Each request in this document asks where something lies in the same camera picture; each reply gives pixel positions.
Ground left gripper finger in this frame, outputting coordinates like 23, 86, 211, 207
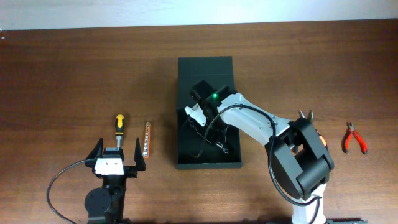
134, 138, 146, 172
86, 138, 103, 159

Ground silver ratchet wrench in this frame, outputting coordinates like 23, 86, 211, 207
215, 141, 229, 154

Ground orange black needle-nose pliers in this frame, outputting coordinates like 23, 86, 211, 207
293, 110, 328, 154

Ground red handled cutting pliers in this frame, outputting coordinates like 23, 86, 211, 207
341, 121, 368, 155

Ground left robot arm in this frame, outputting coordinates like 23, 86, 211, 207
85, 138, 146, 223

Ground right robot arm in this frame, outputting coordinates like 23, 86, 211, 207
185, 80, 335, 223

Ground black open box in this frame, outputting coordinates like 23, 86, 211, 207
176, 56, 243, 170

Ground yellow black screwdriver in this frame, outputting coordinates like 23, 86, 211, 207
115, 114, 124, 148

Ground orange socket bit rail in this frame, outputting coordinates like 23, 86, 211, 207
142, 121, 152, 158

